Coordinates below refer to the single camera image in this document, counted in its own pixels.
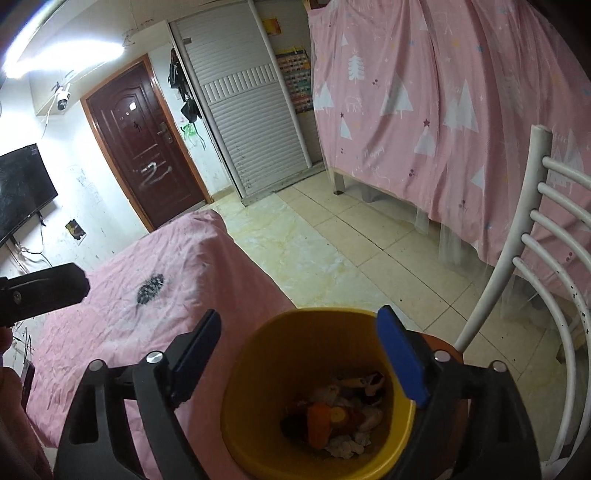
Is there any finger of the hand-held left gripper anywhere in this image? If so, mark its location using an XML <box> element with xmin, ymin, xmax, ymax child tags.
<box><xmin>0</xmin><ymin>263</ymin><xmax>90</xmax><ymax>326</ymax></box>

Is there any white paper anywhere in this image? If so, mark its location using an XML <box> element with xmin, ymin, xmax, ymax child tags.
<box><xmin>325</xmin><ymin>431</ymin><xmax>375</xmax><ymax>460</ymax></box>

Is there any yellow plastic bin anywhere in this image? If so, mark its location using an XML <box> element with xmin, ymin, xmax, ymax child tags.
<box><xmin>221</xmin><ymin>308</ymin><xmax>419</xmax><ymax>480</ymax></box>

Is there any white metal chair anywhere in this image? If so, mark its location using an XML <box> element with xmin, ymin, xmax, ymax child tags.
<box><xmin>416</xmin><ymin>124</ymin><xmax>591</xmax><ymax>480</ymax></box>

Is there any colourful wall poster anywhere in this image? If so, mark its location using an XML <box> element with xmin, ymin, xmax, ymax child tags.
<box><xmin>276</xmin><ymin>48</ymin><xmax>315</xmax><ymax>116</ymax></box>

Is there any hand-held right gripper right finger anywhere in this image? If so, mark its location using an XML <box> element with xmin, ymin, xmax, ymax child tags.
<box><xmin>376</xmin><ymin>305</ymin><xmax>542</xmax><ymax>480</ymax></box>

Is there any pink tree-print curtain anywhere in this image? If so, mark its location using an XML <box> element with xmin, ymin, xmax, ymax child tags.
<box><xmin>307</xmin><ymin>0</ymin><xmax>591</xmax><ymax>305</ymax></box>

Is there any dark flat object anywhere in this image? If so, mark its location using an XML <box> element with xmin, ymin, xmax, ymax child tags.
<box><xmin>21</xmin><ymin>362</ymin><xmax>37</xmax><ymax>408</ymax></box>

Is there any black dotted patch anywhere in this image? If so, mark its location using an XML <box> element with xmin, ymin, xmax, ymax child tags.
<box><xmin>135</xmin><ymin>273</ymin><xmax>166</xmax><ymax>306</ymax></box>

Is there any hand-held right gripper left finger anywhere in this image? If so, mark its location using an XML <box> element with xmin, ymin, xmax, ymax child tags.
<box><xmin>53</xmin><ymin>309</ymin><xmax>222</xmax><ymax>480</ymax></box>

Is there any pink and black sock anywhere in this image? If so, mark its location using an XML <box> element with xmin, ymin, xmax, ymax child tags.
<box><xmin>342</xmin><ymin>371</ymin><xmax>389</xmax><ymax>398</ymax></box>

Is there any grey-white cloth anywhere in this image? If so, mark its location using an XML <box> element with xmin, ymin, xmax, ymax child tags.
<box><xmin>360</xmin><ymin>406</ymin><xmax>385</xmax><ymax>432</ymax></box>

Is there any ceiling light tube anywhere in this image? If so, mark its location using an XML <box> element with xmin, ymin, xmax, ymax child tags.
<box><xmin>2</xmin><ymin>39</ymin><xmax>127</xmax><ymax>78</ymax></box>

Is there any wall cable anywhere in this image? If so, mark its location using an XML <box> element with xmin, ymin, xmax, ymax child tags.
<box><xmin>7</xmin><ymin>222</ymin><xmax>52</xmax><ymax>266</ymax></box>

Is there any dark red door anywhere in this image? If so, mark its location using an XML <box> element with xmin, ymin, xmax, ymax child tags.
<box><xmin>81</xmin><ymin>53</ymin><xmax>213</xmax><ymax>232</ymax></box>

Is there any white tulle bed skirt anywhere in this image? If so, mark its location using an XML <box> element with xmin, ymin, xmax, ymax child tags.
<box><xmin>411</xmin><ymin>203</ymin><xmax>578</xmax><ymax>324</ymax></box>

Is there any black wall television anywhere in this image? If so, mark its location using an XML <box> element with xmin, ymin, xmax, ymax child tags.
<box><xmin>0</xmin><ymin>143</ymin><xmax>59</xmax><ymax>247</ymax></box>

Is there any white louvered cabinet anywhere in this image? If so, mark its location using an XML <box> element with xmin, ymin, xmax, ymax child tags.
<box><xmin>168</xmin><ymin>0</ymin><xmax>326</xmax><ymax>206</ymax></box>

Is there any pink tablecloth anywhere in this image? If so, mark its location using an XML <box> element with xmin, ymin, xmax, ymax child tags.
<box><xmin>23</xmin><ymin>210</ymin><xmax>296</xmax><ymax>480</ymax></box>

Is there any white security camera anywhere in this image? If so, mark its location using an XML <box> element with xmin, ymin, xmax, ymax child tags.
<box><xmin>52</xmin><ymin>83</ymin><xmax>73</xmax><ymax>112</ymax></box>

